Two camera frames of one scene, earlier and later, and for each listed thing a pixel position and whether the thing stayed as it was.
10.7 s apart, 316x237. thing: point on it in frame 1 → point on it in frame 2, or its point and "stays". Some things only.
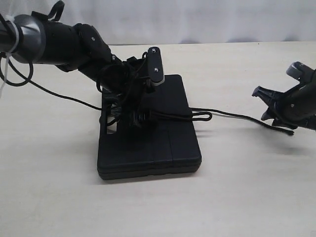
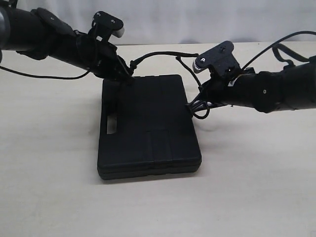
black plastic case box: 169,145 stays
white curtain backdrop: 150,22 stays
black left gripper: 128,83 → 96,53
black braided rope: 205,115 → 133,64
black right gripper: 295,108 → 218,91
